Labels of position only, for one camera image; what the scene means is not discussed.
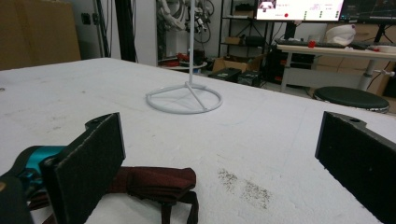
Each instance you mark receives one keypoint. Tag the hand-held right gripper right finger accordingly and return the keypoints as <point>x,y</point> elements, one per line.
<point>358,161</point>

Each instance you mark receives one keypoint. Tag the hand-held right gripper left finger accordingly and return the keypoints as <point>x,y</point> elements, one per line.
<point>82,168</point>

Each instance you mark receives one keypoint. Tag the black round stool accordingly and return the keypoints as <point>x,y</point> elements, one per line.
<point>350,97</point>

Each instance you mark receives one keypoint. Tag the white desk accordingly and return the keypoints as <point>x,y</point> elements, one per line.
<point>336,53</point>

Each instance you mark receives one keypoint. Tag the small red object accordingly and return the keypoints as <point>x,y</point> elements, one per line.
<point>312,44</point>

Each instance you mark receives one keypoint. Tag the white bag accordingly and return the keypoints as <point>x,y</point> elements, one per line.
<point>341,34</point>

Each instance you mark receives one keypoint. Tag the black keyboard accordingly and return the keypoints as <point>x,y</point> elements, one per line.
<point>295,43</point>

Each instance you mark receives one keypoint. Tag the black case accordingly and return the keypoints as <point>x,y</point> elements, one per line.
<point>249,78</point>
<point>225,74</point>

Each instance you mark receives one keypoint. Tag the small round white table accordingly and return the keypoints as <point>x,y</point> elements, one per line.
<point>180,66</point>

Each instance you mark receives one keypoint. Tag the black curtain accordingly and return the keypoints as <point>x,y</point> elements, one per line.
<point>126,31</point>

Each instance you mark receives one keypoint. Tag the large cardboard box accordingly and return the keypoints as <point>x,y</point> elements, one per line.
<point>37,31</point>

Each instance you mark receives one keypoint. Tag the dark computer monitor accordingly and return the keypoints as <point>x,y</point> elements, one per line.
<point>370,9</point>

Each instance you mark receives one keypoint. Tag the open cardboard box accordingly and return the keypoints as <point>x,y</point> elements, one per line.
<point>232,63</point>

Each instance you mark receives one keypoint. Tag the bright computer monitor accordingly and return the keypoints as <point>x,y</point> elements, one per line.
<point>299,9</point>

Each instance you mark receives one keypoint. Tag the black metal shelf rack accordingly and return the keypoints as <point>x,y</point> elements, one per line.
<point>230,18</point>

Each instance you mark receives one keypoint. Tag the black wall outlet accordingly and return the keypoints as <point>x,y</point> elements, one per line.
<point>86,18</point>

